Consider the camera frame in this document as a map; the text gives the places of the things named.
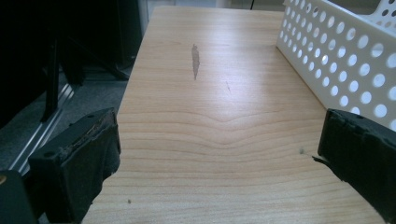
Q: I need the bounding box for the aluminium floor rail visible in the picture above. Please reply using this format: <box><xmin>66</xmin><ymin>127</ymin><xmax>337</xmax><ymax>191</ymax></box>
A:
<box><xmin>7</xmin><ymin>83</ymin><xmax>76</xmax><ymax>175</ymax></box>

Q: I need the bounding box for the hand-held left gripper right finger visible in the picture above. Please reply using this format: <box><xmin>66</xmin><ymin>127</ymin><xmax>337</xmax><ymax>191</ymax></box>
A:
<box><xmin>312</xmin><ymin>108</ymin><xmax>396</xmax><ymax>224</ymax></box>

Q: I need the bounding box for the black metal stand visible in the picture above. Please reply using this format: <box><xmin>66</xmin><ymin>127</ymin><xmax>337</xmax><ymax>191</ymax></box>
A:
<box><xmin>40</xmin><ymin>36</ymin><xmax>132</xmax><ymax>123</ymax></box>

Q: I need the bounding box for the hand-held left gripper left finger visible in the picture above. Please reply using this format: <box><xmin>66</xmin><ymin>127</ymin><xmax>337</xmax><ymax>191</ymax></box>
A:
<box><xmin>27</xmin><ymin>107</ymin><xmax>121</xmax><ymax>224</ymax></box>

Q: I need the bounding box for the white perforated plastic basket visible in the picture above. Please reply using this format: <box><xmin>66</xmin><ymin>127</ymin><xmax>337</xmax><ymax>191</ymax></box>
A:
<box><xmin>276</xmin><ymin>0</ymin><xmax>396</xmax><ymax>133</ymax></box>

